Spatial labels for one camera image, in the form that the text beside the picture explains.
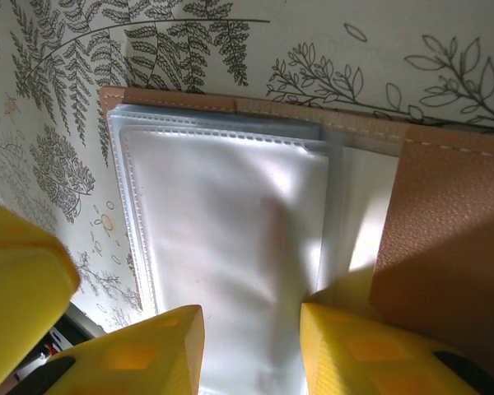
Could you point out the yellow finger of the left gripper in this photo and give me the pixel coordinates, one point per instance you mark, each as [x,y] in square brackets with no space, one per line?
[20,288]

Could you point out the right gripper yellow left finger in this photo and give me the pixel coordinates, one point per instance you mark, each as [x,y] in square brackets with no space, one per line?
[148,358]

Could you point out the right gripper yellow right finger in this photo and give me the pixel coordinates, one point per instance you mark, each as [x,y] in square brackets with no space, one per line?
[374,362]

